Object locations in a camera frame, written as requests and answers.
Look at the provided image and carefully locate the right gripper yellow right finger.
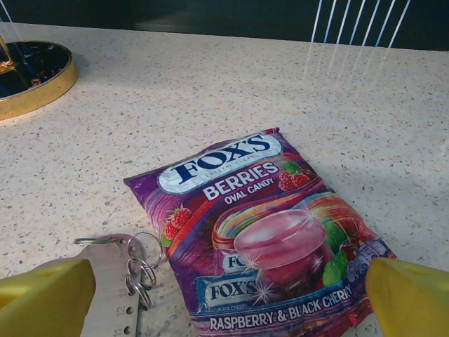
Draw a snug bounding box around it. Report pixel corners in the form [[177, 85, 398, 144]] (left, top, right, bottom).
[[364, 258, 449, 337]]

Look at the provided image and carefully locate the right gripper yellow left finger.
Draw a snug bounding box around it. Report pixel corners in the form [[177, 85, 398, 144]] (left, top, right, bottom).
[[0, 258, 96, 337]]

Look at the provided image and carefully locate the silver metal ruler key plate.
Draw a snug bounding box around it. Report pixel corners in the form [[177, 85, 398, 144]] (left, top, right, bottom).
[[79, 233, 145, 337]]

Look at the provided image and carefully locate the silver linked keyring chain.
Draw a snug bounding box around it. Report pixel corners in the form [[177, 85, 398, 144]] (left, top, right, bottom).
[[125, 232, 163, 312]]

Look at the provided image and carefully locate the purple Fox's candy bag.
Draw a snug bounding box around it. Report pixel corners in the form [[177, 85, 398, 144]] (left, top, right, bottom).
[[123, 126, 399, 329]]

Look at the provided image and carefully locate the gold wire glass rack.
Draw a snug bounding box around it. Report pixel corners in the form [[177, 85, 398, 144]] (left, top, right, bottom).
[[0, 33, 80, 121]]

